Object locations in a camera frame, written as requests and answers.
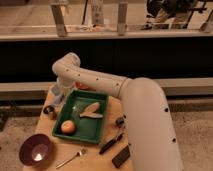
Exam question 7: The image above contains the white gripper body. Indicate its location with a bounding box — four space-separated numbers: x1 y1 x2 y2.
57 77 75 96

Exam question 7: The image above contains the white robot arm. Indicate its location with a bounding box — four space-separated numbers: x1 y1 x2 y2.
52 53 184 171

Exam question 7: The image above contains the blue plastic cup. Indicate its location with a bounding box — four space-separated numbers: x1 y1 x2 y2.
51 85 60 96

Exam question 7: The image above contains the small metal cup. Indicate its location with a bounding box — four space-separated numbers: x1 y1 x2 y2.
43 105 57 120

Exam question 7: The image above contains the red bowl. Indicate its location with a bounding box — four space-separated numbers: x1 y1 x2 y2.
76 82 91 90

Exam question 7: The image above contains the orange apple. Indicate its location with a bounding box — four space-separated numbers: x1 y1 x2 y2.
61 120 75 134

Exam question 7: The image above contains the green plastic tray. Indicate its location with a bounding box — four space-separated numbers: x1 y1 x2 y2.
52 90 108 144

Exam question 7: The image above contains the small dark round can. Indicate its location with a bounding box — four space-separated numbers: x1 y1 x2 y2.
115 117 125 128

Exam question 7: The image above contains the wooden table board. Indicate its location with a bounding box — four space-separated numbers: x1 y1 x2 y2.
22 82 134 171

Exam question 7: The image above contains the purple bowl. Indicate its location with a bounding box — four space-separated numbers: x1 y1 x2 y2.
19 134 53 166

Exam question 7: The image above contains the black rectangular block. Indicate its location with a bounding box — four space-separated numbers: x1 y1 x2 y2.
112 146 130 168

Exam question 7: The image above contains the black handled knife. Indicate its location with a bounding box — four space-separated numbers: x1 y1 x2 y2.
99 133 124 155

